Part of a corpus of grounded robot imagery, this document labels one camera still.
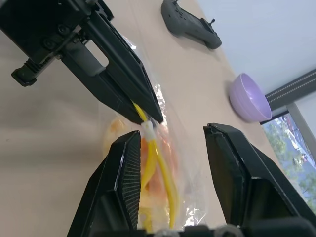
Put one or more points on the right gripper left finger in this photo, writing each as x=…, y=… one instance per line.
x=116, y=187

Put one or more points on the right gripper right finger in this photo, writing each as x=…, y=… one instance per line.
x=237, y=172

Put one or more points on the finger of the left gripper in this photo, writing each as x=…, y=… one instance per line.
x=128, y=66
x=108, y=93

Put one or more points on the black handheld controller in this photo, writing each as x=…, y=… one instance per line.
x=187, y=24

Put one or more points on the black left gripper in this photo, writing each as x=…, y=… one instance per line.
x=37, y=27

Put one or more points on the dark window frame post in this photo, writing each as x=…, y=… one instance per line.
x=291, y=86

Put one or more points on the clear yellow-zipper plastic bag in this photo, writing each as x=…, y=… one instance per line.
x=163, y=170

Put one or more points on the purple plastic bowl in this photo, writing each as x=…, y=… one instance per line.
x=249, y=98

